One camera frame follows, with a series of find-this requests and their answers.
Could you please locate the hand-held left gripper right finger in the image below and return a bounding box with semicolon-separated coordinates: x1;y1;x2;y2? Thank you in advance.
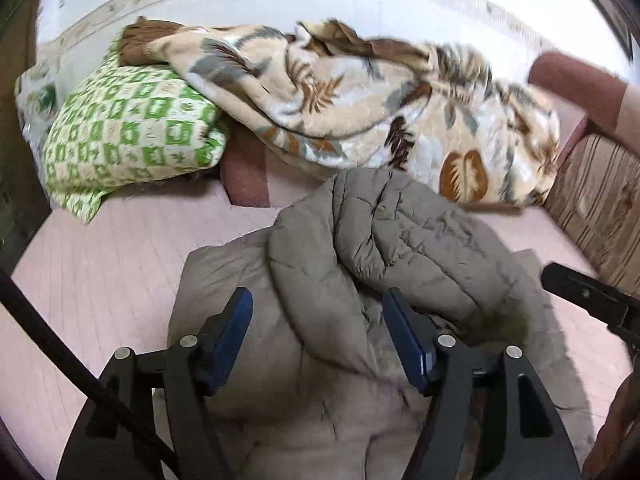
382;287;582;480

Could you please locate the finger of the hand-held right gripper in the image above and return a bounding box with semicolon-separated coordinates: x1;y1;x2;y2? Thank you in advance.
542;262;640;348

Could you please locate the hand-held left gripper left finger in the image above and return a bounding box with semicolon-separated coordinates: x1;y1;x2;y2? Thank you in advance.
56;287;254;480

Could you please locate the grey quilted jacket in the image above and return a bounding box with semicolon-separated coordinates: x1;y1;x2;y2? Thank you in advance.
167;167;596;480

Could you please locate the pink checked bedspread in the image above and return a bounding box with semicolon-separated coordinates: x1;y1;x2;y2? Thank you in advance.
10;175;616;480

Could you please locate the green patterned pillow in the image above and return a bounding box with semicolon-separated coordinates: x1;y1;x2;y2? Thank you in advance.
15;40;231;225

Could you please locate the leaf print blanket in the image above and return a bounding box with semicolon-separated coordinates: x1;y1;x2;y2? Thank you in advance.
117;16;561;211

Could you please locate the black cable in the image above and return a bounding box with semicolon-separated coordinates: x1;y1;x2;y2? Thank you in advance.
0;270;181;480

